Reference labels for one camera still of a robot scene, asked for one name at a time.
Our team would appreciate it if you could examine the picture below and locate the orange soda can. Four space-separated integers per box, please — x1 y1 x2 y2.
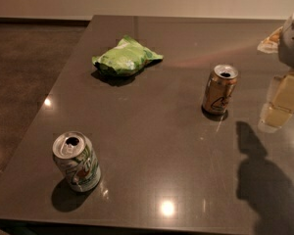
202 64 238 116

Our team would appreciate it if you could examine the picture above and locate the green chip bag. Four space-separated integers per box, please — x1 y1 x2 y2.
92 35 164 76

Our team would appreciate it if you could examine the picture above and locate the green white soda can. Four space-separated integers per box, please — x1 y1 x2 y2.
52 131 101 192

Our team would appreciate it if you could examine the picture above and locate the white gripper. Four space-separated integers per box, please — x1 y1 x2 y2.
257 13 294 133

